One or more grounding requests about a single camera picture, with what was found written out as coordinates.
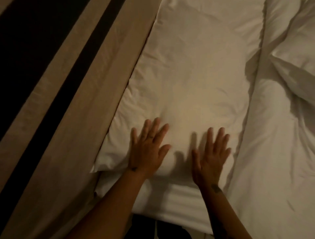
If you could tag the person's left hand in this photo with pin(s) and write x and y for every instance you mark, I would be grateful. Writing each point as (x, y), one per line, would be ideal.
(144, 155)

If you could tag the person's right hand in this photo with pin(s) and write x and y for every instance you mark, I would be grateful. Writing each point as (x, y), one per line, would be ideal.
(210, 167)

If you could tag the person's left thumb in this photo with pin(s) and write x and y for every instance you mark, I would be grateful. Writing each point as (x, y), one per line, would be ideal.
(164, 152)

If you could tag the person's left little finger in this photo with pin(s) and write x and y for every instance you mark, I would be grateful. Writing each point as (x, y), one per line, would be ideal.
(134, 140)

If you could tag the person's right middle finger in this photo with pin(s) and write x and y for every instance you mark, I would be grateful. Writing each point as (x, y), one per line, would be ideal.
(217, 139)

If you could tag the person's right little finger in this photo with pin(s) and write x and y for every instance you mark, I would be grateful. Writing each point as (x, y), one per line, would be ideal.
(227, 155)

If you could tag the person's left middle finger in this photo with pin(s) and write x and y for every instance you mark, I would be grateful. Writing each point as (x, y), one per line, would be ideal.
(154, 128)

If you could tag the person's right thumb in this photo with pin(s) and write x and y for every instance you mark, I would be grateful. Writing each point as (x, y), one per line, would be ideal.
(195, 160)

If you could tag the large white pillow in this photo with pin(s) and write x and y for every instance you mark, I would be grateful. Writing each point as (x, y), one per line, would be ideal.
(192, 73)

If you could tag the person's right forearm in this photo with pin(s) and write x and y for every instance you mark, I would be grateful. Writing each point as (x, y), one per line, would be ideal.
(221, 211)

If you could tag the person's left forearm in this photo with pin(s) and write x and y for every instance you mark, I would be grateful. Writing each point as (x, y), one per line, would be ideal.
(110, 206)

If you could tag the white duvet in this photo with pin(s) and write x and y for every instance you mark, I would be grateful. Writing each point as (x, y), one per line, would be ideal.
(270, 160)

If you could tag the white bed sheet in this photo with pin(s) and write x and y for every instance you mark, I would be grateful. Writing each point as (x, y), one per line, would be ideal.
(172, 199)

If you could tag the person's dark trousers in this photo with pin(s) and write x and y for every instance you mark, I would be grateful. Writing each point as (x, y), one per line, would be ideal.
(169, 230)

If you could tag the beige headboard with dark stripes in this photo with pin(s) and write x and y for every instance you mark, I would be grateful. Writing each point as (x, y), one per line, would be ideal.
(61, 98)

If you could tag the small white pillow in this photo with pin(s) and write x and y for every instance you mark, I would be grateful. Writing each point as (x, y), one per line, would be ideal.
(295, 69)

